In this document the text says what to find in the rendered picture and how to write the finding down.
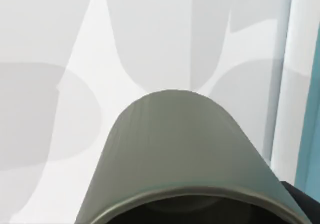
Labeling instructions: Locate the grey-green cup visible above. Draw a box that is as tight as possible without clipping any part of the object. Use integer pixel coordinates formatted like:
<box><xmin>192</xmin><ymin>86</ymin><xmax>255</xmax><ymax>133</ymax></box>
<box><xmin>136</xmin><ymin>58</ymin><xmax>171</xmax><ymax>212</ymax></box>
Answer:
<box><xmin>75</xmin><ymin>89</ymin><xmax>312</xmax><ymax>224</ymax></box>

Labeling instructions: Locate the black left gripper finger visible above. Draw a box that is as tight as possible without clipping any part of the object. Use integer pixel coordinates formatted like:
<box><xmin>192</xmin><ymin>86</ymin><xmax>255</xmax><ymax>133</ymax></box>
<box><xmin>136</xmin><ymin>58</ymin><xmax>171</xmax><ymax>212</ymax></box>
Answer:
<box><xmin>279</xmin><ymin>181</ymin><xmax>320</xmax><ymax>224</ymax></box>

